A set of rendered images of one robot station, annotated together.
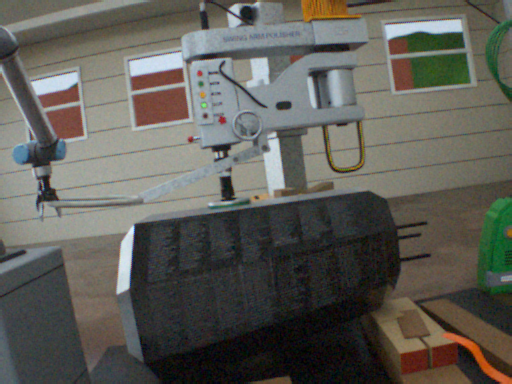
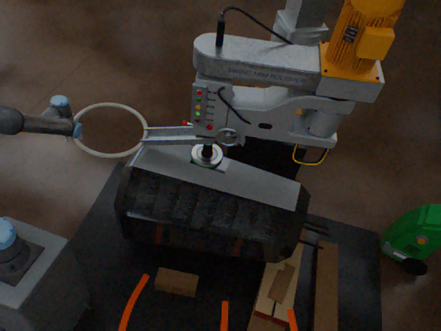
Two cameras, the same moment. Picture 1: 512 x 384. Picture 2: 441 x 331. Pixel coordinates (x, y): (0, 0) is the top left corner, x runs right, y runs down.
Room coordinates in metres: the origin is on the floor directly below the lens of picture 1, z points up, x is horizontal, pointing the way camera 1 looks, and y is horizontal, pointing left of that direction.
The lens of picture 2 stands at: (0.54, -0.27, 2.81)
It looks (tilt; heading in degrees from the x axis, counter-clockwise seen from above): 50 degrees down; 11
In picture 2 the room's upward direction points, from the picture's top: 9 degrees clockwise
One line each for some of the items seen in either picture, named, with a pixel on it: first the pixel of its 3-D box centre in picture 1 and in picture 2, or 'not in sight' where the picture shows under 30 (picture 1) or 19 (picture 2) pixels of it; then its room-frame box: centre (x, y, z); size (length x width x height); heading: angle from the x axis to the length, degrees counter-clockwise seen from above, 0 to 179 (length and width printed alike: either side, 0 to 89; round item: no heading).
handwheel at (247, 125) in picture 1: (246, 126); (228, 132); (2.13, 0.02, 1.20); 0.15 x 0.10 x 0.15; 101
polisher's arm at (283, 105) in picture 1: (291, 101); (278, 114); (2.29, -0.23, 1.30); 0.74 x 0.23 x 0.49; 101
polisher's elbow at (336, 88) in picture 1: (336, 90); (324, 114); (2.35, -0.49, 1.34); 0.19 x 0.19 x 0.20
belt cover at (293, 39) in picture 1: (274, 44); (283, 68); (2.29, -0.19, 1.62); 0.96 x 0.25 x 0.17; 101
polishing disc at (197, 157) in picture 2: (228, 200); (206, 154); (2.22, 0.16, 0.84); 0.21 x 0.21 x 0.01
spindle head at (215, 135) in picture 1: (231, 105); (226, 102); (2.24, 0.08, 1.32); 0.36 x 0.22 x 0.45; 101
